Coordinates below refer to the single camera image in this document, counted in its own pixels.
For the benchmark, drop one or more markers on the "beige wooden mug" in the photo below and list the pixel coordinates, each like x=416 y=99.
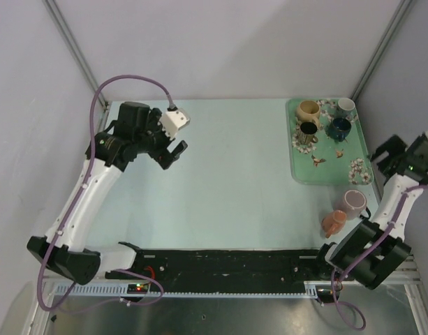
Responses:
x=308 y=111

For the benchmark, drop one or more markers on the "blue mug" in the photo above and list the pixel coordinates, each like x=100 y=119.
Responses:
x=338 y=129

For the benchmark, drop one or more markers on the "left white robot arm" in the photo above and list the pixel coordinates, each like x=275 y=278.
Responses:
x=138 y=129

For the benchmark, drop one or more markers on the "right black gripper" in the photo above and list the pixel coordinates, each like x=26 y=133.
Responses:
x=394 y=146

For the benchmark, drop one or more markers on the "black striped mug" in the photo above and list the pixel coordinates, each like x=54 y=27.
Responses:
x=307 y=133

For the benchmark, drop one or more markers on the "salmon pink mug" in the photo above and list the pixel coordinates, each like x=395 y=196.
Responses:
x=333 y=222

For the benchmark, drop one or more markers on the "aluminium frame post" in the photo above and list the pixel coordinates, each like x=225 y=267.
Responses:
x=394 y=25
x=71 y=42

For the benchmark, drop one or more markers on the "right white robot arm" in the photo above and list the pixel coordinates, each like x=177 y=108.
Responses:
x=376 y=246

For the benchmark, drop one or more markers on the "green floral tray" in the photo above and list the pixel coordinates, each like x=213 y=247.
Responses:
x=328 y=162

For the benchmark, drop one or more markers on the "left aluminium frame post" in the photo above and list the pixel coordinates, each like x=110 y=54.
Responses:
x=71 y=42

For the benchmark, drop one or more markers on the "mauve purple mug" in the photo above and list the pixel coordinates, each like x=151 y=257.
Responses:
x=353 y=202

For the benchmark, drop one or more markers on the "aluminium base profile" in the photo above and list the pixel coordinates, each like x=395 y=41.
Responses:
x=407 y=270

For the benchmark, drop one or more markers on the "grey mug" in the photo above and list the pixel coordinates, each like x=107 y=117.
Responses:
x=345 y=107

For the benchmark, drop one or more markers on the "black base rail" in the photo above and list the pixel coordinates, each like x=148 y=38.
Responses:
x=237 y=268

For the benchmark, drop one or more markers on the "right aluminium frame post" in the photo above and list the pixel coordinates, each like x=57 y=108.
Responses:
x=394 y=25

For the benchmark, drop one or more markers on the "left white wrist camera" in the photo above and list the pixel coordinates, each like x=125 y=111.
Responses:
x=173 y=121

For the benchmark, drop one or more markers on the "slotted cable duct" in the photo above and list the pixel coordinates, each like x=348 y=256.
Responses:
x=297 y=291

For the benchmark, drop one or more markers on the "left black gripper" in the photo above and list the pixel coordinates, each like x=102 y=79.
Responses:
x=163 y=155

